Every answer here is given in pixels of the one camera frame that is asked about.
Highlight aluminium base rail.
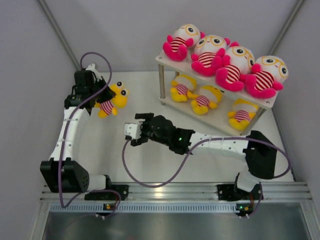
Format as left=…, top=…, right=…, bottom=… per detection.
left=40, top=182, right=313, bottom=216

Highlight yellow plush sideways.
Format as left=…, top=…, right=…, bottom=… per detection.
left=94, top=81, right=129, bottom=119

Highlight yellow plush under shelf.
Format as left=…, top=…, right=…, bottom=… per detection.
left=227, top=98, right=259, bottom=131

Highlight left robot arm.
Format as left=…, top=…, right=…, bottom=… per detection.
left=40, top=67, right=115, bottom=200

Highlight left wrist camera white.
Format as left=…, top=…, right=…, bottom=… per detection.
left=85, top=63, right=103, bottom=81

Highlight purple cable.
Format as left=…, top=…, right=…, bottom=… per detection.
left=57, top=51, right=122, bottom=221
left=121, top=136, right=292, bottom=220

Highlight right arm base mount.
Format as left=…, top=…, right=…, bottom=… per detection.
left=216, top=184, right=263, bottom=202

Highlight white two-tier shelf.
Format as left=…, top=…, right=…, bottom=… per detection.
left=155, top=51, right=277, bottom=136

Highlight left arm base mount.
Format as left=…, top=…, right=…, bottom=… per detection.
left=84, top=184, right=129, bottom=201

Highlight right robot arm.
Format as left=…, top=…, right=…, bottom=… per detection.
left=124, top=113, right=277, bottom=199

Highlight pink plush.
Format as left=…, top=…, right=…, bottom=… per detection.
left=215, top=41, right=256, bottom=92
left=162, top=23, right=206, bottom=62
left=191, top=35, right=230, bottom=77
left=244, top=55, right=289, bottom=99

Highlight yellow plush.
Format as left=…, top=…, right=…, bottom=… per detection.
left=170, top=74, right=197, bottom=103
left=227, top=98, right=259, bottom=131
left=190, top=85, right=224, bottom=116

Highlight yellow plush front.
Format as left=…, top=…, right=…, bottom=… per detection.
left=170, top=74, right=197, bottom=103

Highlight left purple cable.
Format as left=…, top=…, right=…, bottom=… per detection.
left=57, top=51, right=122, bottom=221

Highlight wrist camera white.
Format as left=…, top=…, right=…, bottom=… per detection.
left=85, top=63, right=103, bottom=81
left=123, top=122, right=142, bottom=140

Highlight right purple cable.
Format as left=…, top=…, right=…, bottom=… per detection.
left=121, top=136, right=292, bottom=220

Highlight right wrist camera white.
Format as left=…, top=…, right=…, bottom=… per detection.
left=123, top=122, right=142, bottom=140

